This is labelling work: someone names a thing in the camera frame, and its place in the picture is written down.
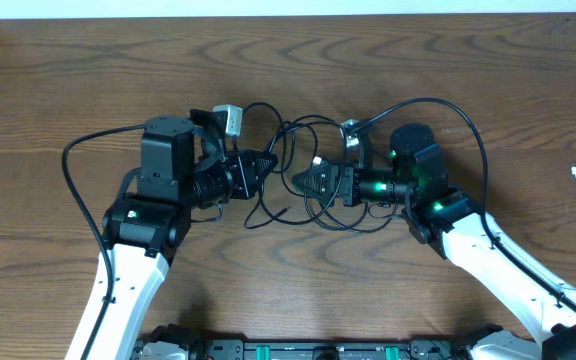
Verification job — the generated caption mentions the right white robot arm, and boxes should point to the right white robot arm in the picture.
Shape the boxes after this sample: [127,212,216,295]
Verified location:
[292,124,576,359]

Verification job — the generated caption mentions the right camera black cable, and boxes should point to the right camera black cable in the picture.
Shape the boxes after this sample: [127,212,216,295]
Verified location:
[355,97,576,341]

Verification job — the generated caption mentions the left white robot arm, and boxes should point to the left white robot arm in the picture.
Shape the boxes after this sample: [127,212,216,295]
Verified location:
[66,110,278,359]

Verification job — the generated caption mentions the left camera black cable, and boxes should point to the left camera black cable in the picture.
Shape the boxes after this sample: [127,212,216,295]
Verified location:
[61,123,147,360]

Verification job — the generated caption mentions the camera black cable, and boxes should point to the camera black cable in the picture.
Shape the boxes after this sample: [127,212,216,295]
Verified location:
[61,123,147,360]
[355,97,576,341]

